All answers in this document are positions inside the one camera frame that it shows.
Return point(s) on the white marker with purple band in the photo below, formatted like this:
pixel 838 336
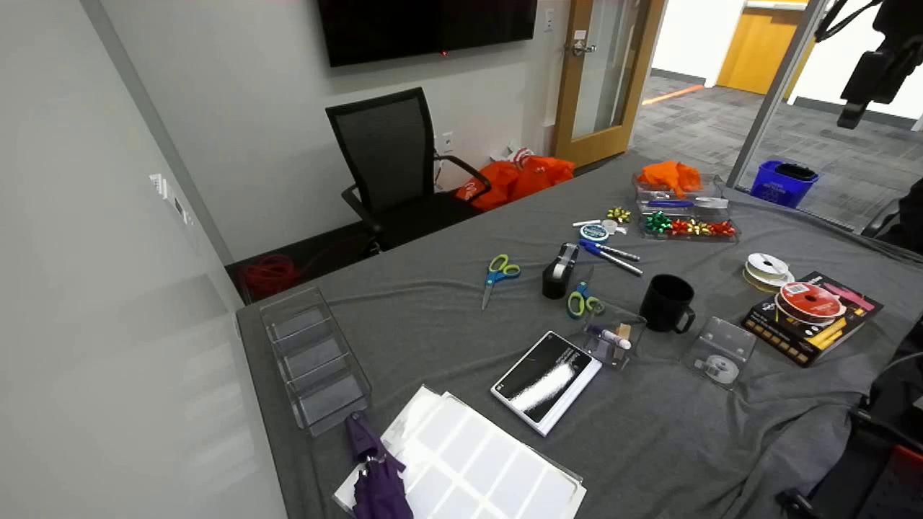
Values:
pixel 608 336

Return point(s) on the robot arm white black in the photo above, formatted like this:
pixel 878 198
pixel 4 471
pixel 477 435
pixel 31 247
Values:
pixel 879 72

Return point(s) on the clear case on left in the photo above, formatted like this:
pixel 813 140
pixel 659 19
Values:
pixel 605 352

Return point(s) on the clear case with white roll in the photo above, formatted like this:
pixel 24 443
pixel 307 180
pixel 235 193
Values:
pixel 721 350

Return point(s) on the green blue scissors left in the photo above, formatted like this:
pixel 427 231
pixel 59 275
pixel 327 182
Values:
pixel 497 271

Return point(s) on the black tape dispenser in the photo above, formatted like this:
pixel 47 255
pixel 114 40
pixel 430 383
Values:
pixel 554 277

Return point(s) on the orange bag on floor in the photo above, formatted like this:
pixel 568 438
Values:
pixel 513 180

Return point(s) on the green blue scissors small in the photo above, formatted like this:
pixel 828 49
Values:
pixel 584 303

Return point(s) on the black office chair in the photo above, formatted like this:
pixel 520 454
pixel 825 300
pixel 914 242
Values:
pixel 389 154

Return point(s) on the black ink pad box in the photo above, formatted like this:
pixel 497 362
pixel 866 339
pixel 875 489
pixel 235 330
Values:
pixel 543 382

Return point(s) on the blue white pen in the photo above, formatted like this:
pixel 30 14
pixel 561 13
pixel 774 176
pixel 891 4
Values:
pixel 611 255

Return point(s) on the clear plastic tray organizer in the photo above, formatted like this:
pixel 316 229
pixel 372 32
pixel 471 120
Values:
pixel 316 362

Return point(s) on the white label sheets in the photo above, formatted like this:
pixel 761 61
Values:
pixel 458 464

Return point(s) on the black mug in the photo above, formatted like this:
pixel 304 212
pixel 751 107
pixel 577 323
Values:
pixel 667 303

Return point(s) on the orange cloth on table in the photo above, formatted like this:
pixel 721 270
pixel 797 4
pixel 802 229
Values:
pixel 673 176

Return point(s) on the purple cloth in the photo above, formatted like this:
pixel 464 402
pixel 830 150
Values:
pixel 379 489

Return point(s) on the wooden glass door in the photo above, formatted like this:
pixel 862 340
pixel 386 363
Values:
pixel 605 59

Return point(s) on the white tape roll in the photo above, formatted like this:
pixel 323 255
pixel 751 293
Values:
pixel 767 271

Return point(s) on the blue bin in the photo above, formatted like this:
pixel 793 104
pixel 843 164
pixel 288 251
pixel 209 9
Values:
pixel 783 182

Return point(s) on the black orange book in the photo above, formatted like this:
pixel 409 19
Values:
pixel 807 340

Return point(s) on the wall mounted black television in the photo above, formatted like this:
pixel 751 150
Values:
pixel 382 30

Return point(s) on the red wire spool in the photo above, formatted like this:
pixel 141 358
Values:
pixel 810 303

